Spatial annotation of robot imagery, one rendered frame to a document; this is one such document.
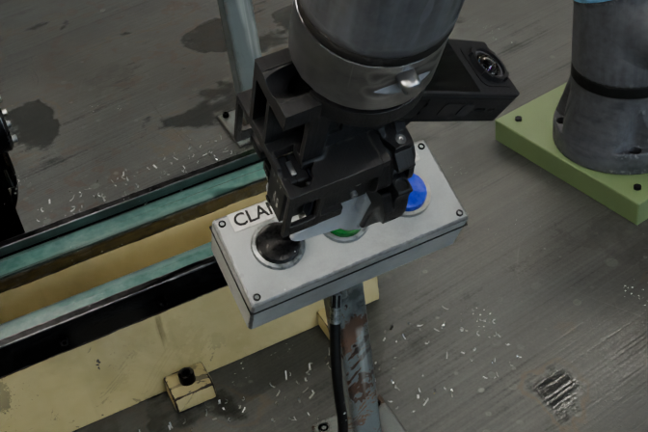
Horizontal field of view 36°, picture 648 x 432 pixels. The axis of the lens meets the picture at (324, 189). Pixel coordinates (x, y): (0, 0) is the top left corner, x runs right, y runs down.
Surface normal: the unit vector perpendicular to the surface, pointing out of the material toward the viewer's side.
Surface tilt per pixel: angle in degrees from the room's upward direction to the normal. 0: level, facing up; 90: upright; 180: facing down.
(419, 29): 119
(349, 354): 90
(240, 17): 90
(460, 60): 40
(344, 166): 29
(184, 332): 90
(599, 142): 72
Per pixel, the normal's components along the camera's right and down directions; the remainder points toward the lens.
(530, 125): -0.11, -0.79
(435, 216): 0.11, -0.44
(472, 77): 0.55, -0.59
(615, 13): -0.53, 0.55
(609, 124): -0.48, 0.32
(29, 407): 0.44, 0.51
